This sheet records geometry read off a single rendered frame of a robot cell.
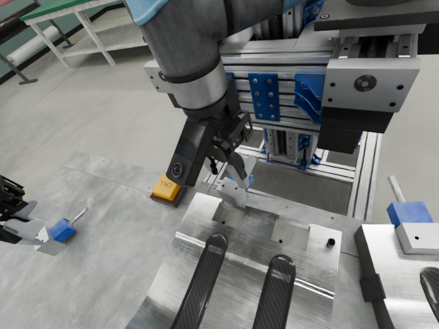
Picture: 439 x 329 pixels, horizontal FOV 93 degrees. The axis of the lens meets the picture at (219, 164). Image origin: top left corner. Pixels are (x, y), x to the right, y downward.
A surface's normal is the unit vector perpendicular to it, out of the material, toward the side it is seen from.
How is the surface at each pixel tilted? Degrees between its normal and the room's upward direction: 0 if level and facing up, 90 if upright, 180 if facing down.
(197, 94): 90
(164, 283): 3
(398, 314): 18
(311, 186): 0
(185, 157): 31
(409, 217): 0
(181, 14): 88
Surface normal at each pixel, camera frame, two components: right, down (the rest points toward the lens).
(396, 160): -0.26, -0.59
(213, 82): 0.60, 0.52
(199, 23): 0.33, 0.74
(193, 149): -0.54, -0.14
